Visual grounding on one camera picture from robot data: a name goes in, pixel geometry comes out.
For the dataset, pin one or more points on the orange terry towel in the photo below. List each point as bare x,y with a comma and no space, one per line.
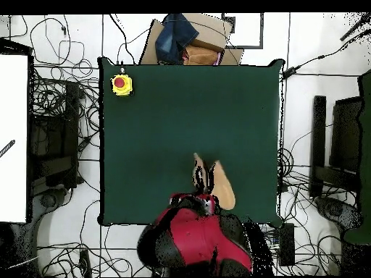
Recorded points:
223,185

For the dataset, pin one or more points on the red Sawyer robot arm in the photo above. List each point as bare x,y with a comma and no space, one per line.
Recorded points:
203,231

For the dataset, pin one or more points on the dark green table cloth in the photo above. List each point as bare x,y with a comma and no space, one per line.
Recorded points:
232,115
365,144

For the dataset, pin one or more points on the black power strip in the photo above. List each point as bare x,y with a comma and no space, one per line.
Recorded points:
85,263
287,246

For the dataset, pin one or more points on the black stand base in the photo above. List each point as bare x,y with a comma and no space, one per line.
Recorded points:
71,115
318,130

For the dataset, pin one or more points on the yellow emergency stop button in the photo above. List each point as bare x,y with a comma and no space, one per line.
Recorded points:
121,85

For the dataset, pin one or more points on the folded orange towel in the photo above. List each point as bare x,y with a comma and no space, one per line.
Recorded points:
200,55

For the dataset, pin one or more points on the blue jeans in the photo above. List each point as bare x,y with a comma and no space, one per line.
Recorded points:
174,37

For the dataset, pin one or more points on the brown cardboard box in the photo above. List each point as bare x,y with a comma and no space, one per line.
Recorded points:
211,31

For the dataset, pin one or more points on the black striped rod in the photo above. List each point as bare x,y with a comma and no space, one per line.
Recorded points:
7,148

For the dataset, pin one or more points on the black tripod leg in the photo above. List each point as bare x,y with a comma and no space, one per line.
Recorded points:
355,27

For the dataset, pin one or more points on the black pedestal foot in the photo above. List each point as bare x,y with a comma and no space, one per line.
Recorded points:
47,199
333,210

